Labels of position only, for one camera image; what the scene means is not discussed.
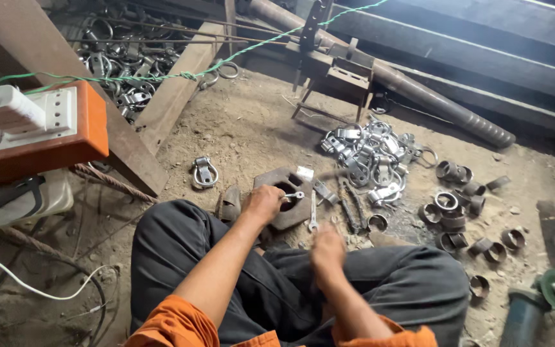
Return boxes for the person's right hand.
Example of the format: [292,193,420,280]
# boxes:
[310,224,347,282]

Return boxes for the person's left hand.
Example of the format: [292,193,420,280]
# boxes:
[240,184,288,226]

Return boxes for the silver combination wrench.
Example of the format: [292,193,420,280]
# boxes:
[308,189,319,233]

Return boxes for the rusty steel anvil block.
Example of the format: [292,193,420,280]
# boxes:
[252,166,315,231]

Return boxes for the rusty pliers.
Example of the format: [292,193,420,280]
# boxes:
[336,177,369,235]

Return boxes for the bent steel strip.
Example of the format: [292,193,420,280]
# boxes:
[313,179,341,207]

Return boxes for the single steel shackle clamp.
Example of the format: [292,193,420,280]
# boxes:
[192,156,219,189]

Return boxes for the pile of steel pipe clamps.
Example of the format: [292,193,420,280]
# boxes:
[319,115,439,209]

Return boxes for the person's dark trousers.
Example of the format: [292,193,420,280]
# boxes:
[129,199,471,347]

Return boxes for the scattered steel pipe rings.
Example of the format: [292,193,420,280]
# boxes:
[418,159,528,299]

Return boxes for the rusty metal bending jig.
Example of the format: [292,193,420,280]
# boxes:
[285,0,375,123]

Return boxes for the wooden plank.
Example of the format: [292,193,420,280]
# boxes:
[134,21,226,156]

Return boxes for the person's orange sleeves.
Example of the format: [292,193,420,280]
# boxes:
[122,294,439,347]

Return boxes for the twisted rusty steel bar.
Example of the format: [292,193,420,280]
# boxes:
[69,163,160,205]

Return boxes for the long grey steel pipe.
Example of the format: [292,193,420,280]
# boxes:
[246,0,517,149]

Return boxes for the curved steel strip offcut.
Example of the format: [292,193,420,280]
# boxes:
[486,175,512,191]

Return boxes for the thin rusty steel rods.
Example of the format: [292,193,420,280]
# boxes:
[63,12,290,48]

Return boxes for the large heap of steel clamps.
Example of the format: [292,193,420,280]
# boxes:
[63,2,240,123]

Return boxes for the green angle grinder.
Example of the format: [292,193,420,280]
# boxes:
[498,268,555,347]

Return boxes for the dark steel channel beams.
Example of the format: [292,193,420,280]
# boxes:
[328,0,555,141]

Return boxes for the orange socket board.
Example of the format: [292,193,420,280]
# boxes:
[0,80,110,190]

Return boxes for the white plastic canister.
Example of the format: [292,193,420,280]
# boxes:
[0,169,74,238]

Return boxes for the white plug adapter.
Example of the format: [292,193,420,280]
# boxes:
[0,83,48,135]

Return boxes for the rusty steel beam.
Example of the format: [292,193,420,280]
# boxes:
[0,0,170,197]

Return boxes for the steel ring offcut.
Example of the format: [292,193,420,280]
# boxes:
[367,213,389,233]

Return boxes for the green twisted cord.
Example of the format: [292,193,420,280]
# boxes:
[0,0,391,95]

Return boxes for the black cable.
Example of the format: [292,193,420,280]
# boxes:
[0,231,110,347]

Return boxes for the white cable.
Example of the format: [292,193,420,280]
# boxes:
[0,249,120,302]

